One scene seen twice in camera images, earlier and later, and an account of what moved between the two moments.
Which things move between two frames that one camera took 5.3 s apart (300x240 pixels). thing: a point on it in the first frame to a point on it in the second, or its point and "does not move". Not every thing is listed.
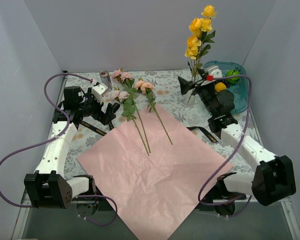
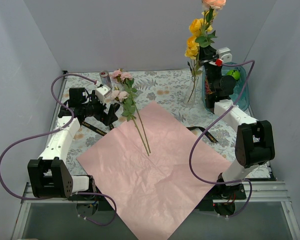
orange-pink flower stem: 145,88 to 210,5
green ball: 233,72 does not move
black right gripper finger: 185,86 to 204,53
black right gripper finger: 203,75 to 210,52
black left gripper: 103,115 does not move
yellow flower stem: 201,29 does not move
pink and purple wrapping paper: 155,170 does not move
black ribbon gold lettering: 110,127 does not move
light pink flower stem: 129,110 does not move
